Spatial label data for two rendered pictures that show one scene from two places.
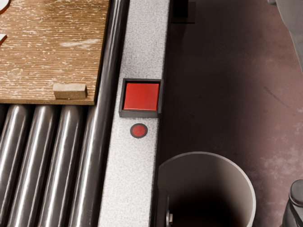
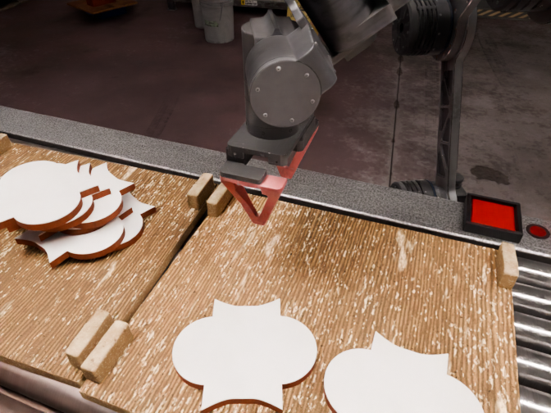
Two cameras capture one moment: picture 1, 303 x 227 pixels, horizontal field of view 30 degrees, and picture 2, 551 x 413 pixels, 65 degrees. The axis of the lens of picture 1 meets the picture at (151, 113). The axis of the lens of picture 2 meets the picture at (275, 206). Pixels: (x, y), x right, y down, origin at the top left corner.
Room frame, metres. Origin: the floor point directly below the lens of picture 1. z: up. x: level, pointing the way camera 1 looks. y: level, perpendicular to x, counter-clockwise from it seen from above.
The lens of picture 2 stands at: (0.83, 0.55, 1.35)
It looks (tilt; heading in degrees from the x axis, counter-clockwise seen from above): 40 degrees down; 280
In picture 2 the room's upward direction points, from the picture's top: straight up
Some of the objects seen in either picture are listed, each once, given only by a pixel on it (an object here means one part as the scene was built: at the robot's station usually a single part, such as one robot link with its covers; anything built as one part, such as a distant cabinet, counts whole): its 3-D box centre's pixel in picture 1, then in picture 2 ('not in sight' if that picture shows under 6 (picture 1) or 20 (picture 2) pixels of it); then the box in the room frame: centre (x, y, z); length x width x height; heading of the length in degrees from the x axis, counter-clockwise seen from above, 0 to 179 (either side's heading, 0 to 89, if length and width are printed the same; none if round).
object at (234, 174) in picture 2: not in sight; (262, 183); (0.91, 0.18, 1.06); 0.07 x 0.07 x 0.09; 80
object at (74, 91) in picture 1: (70, 91); (507, 265); (0.61, 0.14, 0.95); 0.06 x 0.02 x 0.03; 80
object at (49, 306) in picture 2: not in sight; (36, 231); (1.24, 0.17, 0.93); 0.41 x 0.35 x 0.02; 172
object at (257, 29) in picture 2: not in sight; (272, 55); (0.90, 0.15, 1.20); 0.07 x 0.06 x 0.07; 107
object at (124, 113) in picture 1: (141, 97); (492, 216); (0.60, 0.01, 0.92); 0.08 x 0.08 x 0.02; 80
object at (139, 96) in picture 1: (141, 98); (491, 217); (0.60, 0.01, 0.92); 0.06 x 0.06 x 0.01; 80
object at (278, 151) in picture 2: not in sight; (272, 111); (0.91, 0.14, 1.13); 0.10 x 0.07 x 0.07; 80
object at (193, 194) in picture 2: not in sight; (201, 190); (1.03, 0.06, 0.95); 0.06 x 0.02 x 0.03; 82
